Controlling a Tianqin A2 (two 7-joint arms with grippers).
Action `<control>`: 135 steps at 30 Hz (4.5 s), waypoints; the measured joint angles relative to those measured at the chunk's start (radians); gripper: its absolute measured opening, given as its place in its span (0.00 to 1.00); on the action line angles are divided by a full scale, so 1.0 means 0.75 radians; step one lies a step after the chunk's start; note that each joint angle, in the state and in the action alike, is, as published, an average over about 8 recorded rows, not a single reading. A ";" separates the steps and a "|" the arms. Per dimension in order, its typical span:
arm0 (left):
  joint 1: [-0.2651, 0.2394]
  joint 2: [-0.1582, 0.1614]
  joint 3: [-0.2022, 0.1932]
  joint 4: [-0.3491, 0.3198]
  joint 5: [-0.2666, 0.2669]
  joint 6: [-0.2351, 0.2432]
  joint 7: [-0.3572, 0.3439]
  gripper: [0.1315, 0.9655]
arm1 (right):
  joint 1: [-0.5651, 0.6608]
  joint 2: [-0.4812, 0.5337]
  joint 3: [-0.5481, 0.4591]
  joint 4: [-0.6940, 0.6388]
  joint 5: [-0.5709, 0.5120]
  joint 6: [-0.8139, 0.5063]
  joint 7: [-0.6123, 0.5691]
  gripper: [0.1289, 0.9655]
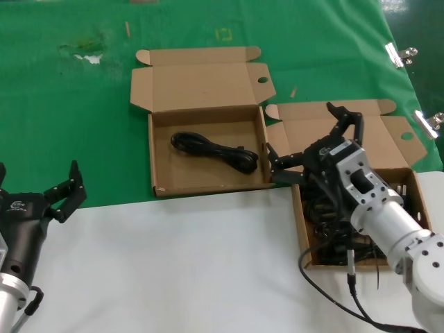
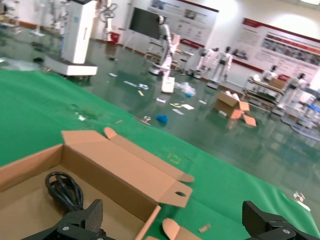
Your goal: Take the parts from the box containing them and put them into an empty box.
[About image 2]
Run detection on green table cloth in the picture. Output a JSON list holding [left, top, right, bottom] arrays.
[[0, 69, 320, 240]]

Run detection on small closed cardboard box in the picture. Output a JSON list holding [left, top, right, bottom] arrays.
[[268, 78, 288, 90]]

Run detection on red box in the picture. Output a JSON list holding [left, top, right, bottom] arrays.
[[109, 31, 121, 46]]

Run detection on metal rack table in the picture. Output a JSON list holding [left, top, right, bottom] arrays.
[[144, 37, 195, 74]]

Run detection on black power cable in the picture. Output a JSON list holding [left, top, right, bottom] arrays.
[[45, 171, 85, 213]]

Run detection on silver metal binder clip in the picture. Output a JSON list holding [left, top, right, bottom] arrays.
[[292, 190, 312, 211], [134, 114, 153, 126]]

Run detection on white floor stand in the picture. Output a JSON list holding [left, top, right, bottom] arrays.
[[29, 0, 46, 37]]

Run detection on large open cardboard carton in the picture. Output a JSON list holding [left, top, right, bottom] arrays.
[[214, 90, 251, 120]]

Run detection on white machine cabinet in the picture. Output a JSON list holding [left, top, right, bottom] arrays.
[[44, 0, 99, 78]]

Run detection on metal shelf cart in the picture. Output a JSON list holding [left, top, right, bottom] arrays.
[[243, 75, 286, 111]]

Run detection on black display screen on stand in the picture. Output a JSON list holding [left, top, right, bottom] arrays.
[[128, 6, 164, 53]]

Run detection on white wall poster red logos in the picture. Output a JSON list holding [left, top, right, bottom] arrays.
[[149, 0, 220, 49]]

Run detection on black round stool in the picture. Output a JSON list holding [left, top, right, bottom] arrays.
[[179, 58, 189, 74]]

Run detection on white humanoid robot leaning forward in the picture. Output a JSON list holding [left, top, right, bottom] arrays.
[[148, 14, 181, 76]]

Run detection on aluminium frame shelf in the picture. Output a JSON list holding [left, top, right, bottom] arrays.
[[281, 87, 320, 137]]

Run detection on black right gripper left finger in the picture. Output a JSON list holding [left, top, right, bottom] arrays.
[[23, 199, 108, 240]]

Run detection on clear plastic bag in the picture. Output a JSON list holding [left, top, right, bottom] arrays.
[[173, 81, 198, 96]]

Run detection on white wall poster photo row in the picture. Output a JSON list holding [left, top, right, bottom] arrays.
[[232, 17, 320, 74]]

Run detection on white packing material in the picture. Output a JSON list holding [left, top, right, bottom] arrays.
[[224, 90, 241, 100]]

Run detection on white red carton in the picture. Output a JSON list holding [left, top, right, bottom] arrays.
[[160, 75, 176, 95]]

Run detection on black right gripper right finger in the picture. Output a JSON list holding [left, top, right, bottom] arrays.
[[241, 200, 320, 240]]

